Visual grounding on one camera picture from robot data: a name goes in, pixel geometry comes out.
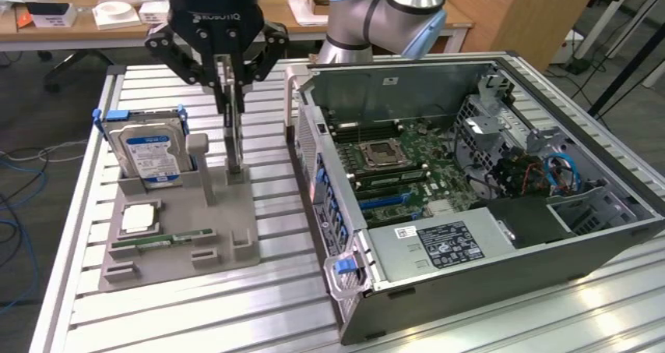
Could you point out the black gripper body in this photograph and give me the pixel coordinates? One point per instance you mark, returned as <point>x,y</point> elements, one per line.
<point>214,18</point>

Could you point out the green graphics card black fan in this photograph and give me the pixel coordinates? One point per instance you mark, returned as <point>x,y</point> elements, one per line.
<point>235,135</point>

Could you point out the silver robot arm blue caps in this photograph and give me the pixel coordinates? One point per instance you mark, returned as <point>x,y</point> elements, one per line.
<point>354,18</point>

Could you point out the white papers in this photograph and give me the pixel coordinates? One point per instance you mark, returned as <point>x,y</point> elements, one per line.
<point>307,16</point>

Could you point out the small white box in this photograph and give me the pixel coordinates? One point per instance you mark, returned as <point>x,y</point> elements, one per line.
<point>154,14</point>

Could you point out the white box with tape roll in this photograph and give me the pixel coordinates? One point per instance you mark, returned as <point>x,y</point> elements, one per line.
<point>116,16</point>

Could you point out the wooden desk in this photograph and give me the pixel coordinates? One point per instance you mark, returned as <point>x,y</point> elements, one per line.
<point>78,35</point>

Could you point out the black chair base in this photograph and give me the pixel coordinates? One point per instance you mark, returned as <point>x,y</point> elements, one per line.
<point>72,66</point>

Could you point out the hard disk blue side rails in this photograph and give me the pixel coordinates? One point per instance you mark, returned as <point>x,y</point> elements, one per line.
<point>146,150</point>

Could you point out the white box black top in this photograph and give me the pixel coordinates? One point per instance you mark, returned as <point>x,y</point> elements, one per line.
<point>52,16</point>

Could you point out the CPU socket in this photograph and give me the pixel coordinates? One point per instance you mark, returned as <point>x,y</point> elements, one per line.
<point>384,154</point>

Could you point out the silver CPU chip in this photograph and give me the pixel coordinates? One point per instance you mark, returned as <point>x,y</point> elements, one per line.
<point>139,218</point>

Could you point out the grey parts rack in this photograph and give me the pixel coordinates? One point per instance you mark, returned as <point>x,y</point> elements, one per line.
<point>228,220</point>

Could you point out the blue expansion slot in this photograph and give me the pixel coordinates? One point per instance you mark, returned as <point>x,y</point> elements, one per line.
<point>382,202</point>

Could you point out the green RAM stick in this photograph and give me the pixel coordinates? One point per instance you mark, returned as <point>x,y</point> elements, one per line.
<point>162,240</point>

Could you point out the perforated metal disk bay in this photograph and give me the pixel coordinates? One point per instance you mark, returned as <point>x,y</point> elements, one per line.
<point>488,142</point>

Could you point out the silver chipset heatsink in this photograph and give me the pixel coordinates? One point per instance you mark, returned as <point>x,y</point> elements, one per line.
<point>442,208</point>

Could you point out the wooden cabinet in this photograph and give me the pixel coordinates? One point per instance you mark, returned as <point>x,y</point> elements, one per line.
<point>546,18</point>

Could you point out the blue case latch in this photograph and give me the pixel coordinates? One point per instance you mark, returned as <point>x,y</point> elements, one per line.
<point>344,268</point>

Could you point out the grey power supply unit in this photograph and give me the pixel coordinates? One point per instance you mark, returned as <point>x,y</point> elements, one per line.
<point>416,248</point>

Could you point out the open black PC case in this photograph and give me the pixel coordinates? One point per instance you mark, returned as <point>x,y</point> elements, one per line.
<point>468,298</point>

